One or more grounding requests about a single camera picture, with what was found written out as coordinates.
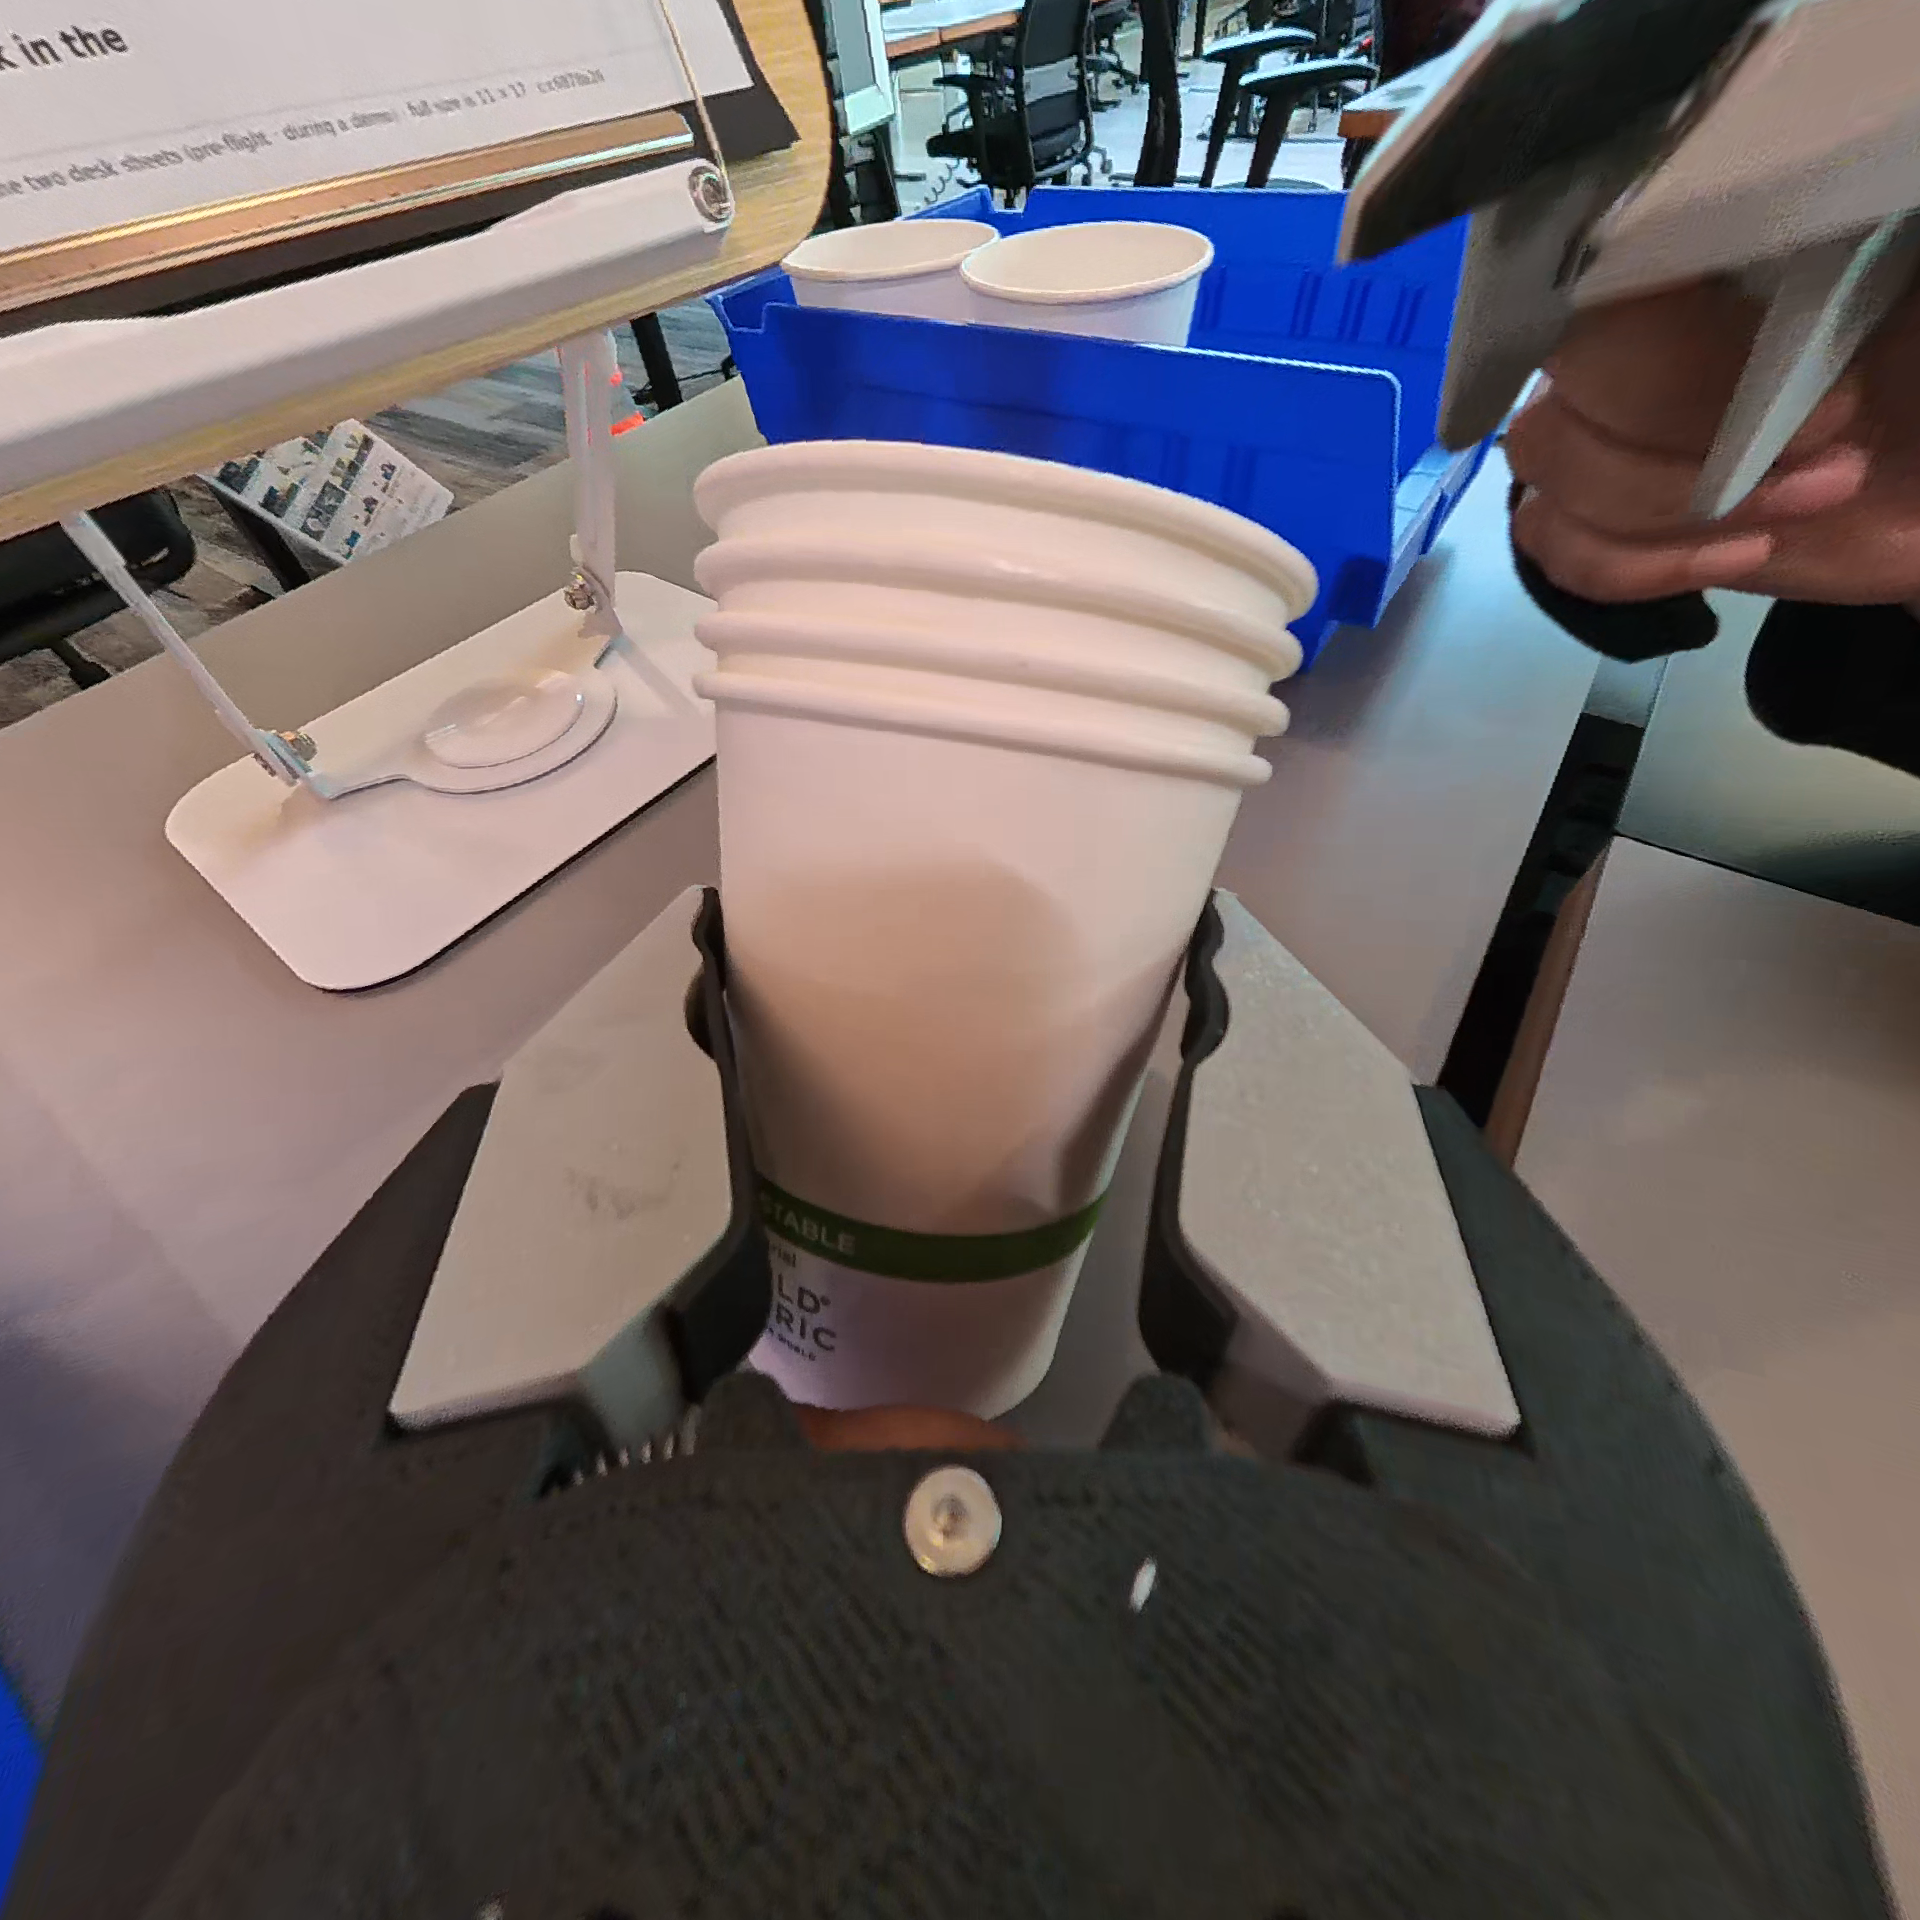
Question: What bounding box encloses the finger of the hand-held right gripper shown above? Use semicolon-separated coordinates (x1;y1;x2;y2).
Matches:
1340;0;1729;269
1439;46;1920;452

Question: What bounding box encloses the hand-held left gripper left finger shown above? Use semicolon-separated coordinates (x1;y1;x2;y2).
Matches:
387;884;781;1443

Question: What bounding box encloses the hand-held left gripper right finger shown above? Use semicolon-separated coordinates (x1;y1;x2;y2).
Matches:
1135;888;1525;1450

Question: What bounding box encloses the person's right hand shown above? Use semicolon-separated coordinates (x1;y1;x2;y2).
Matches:
1500;225;1920;602

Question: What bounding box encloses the black office chair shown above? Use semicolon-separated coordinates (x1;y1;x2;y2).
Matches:
0;486;202;683
931;0;1105;189
1135;0;1383;189

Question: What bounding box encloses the wooden white document stand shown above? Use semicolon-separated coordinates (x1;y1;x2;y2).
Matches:
0;0;835;993

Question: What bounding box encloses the printed photo leaflet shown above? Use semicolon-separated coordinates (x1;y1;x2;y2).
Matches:
202;421;454;568

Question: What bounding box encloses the printed instruction sheet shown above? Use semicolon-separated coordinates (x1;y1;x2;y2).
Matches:
0;0;758;212

